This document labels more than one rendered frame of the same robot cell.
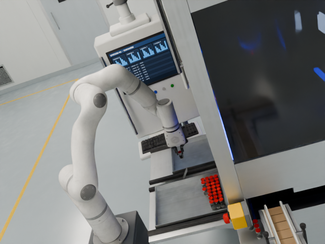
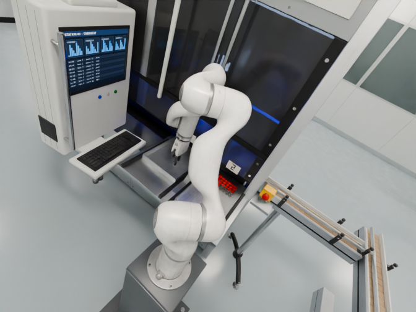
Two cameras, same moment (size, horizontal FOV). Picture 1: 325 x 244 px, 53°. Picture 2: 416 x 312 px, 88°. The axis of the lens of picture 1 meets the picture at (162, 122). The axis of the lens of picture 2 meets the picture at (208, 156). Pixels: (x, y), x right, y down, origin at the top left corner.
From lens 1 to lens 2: 1.47 m
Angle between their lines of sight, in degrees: 66
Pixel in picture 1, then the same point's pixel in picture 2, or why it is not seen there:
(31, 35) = not seen: outside the picture
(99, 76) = (220, 77)
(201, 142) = (166, 148)
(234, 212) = (272, 190)
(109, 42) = (67, 12)
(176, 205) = not seen: hidden behind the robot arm
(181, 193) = (197, 195)
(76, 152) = (215, 179)
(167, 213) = not seen: hidden behind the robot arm
